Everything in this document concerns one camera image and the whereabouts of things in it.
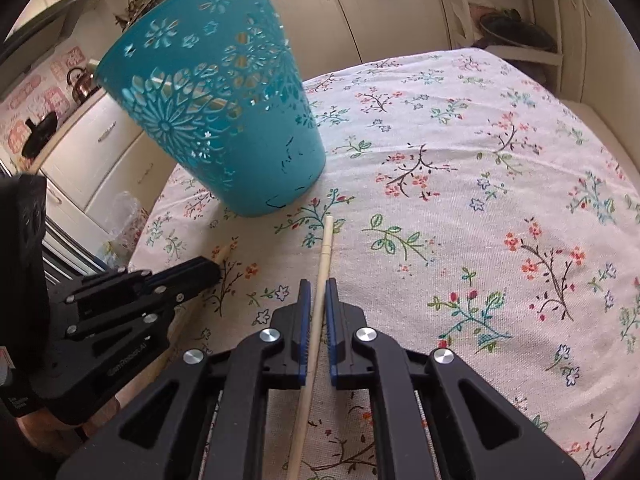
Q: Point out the clear plastic bag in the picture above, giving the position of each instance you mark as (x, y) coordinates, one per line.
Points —
(125, 220)

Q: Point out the floral white tablecloth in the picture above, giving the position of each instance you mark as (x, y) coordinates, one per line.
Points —
(450, 210)

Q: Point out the pale wooden chopstick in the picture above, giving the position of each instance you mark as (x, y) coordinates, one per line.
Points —
(323, 260)

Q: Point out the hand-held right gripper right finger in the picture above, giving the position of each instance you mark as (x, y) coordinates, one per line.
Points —
(331, 330)

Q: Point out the range hood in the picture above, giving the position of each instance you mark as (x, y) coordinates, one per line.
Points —
(40, 25)

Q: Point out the copper kettle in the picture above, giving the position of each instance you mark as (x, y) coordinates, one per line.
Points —
(82, 85)

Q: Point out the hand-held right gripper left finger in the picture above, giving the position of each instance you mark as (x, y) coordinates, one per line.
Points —
(303, 330)

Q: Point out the cream counter cabinet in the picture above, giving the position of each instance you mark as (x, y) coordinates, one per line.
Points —
(100, 160)

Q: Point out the cream wall cabinet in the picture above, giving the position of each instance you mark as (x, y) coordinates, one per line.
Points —
(380, 15)

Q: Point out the person's left hand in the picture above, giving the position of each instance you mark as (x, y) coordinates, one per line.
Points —
(60, 427)

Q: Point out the black wok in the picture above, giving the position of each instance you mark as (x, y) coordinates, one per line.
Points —
(517, 32)

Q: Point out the cream tall cabinet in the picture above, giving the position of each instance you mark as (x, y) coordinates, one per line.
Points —
(595, 20)

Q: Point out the cream open shelf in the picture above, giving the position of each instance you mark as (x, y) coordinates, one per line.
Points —
(460, 10)

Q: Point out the black frying pan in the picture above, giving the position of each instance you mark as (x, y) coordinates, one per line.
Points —
(37, 132)

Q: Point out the teal perforated plastic basket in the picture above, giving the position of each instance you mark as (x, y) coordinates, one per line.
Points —
(260, 160)

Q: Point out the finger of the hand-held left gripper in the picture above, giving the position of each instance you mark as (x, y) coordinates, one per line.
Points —
(190, 275)

